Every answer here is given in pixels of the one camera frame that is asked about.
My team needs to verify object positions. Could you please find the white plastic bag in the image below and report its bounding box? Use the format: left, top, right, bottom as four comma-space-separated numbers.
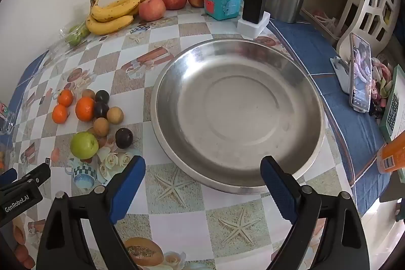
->
312, 9, 339, 35

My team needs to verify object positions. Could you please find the white charging base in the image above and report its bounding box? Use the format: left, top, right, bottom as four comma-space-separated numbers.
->
237, 11, 271, 39

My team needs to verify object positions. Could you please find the colourful cloth bundle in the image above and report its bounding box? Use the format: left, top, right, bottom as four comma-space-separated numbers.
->
369, 58, 394, 119

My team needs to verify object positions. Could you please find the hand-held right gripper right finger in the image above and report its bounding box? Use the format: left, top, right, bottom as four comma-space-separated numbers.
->
260, 155, 371, 270

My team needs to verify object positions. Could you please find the orange bottle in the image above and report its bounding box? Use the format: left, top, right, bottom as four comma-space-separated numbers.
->
376, 131, 405, 174

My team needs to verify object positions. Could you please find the stainless steel basin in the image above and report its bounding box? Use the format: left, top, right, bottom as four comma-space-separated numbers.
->
151, 38, 326, 195

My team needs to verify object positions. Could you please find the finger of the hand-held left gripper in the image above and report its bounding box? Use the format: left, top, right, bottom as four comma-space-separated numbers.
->
0, 168, 18, 185
17, 163, 52, 192

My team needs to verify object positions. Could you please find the green guava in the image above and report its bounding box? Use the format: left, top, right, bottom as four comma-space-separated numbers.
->
70, 132, 99, 159

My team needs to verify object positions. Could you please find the green calculator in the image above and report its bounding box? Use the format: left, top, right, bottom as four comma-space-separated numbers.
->
380, 64, 405, 144

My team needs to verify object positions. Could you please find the checkered printed tablecloth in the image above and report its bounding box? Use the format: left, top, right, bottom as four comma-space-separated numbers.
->
0, 7, 358, 270

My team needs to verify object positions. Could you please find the bunch of yellow bananas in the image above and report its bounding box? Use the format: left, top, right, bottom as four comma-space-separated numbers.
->
86, 0, 155, 35

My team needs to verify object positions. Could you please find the teal plastic box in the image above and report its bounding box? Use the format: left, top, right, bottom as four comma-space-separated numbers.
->
202, 0, 244, 20

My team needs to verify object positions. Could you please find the large orange tangerine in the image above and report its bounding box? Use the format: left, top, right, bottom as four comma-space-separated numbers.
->
75, 97, 95, 122

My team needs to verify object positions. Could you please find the blue tablecloth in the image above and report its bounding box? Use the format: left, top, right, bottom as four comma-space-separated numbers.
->
6, 17, 399, 217

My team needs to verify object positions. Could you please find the dark plum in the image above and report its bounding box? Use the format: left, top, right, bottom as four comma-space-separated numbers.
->
94, 90, 110, 104

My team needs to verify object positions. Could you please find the glass mug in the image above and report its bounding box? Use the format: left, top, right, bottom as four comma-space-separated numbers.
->
0, 101, 16, 134

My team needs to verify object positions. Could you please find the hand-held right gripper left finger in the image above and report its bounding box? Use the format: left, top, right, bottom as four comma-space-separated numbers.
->
36, 155, 147, 270

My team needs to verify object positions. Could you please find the small orange tangerine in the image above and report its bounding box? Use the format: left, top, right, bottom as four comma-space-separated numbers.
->
52, 105, 68, 124
58, 90, 74, 107

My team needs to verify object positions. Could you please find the cream shelf unit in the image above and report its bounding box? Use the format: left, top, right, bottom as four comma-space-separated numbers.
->
302, 0, 359, 41

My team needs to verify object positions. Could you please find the clear plastic fruit box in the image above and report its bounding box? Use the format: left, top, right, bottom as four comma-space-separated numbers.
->
47, 20, 92, 54

